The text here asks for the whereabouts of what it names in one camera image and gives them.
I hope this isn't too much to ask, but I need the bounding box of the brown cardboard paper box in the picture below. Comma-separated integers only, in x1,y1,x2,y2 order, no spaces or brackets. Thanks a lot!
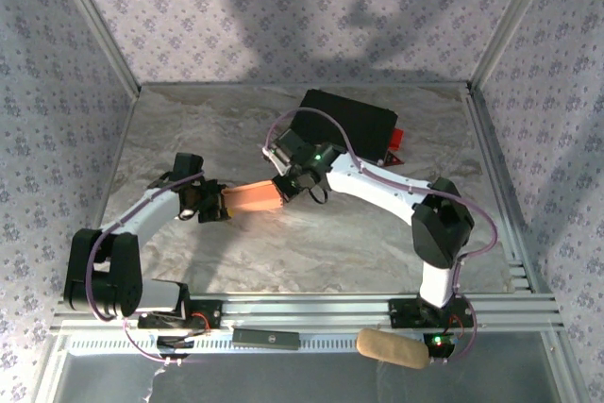
221,178,284,214

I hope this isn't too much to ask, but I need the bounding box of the black hard case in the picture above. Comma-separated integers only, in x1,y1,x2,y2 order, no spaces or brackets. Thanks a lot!
290,89,400,171

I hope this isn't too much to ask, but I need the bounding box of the black rectangular device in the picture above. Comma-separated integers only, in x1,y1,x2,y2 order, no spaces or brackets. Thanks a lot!
231,327,302,352

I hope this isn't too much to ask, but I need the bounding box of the tan cork roll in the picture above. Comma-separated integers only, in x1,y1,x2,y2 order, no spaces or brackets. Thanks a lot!
356,328,431,370

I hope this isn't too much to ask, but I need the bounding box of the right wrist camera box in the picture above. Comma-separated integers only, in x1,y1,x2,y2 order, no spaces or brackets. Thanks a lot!
261,141,294,178

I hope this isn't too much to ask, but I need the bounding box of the black wire loop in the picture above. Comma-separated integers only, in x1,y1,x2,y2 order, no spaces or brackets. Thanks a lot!
305,183,330,205

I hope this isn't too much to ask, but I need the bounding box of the aluminium side rail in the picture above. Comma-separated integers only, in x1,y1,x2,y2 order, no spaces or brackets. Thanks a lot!
463,84,554,296
59,89,143,298

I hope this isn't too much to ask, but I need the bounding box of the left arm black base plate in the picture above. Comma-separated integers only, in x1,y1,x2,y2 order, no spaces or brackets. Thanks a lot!
136,298,224,331

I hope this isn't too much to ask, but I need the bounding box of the aluminium mounting rail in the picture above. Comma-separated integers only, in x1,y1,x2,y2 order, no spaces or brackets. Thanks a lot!
49,293,566,334

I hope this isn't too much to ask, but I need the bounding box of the white slotted cable duct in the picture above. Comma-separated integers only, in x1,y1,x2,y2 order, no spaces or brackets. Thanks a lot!
60,332,455,357

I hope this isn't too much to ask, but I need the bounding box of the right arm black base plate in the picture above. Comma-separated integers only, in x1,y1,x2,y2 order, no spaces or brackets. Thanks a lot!
387,297,475,329

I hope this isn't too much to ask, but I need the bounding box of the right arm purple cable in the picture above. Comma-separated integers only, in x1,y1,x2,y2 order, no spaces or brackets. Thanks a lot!
262,108,499,366

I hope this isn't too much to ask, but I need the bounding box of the aluminium frame post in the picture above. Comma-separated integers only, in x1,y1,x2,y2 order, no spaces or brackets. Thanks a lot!
467,0,565,95
45,0,143,95

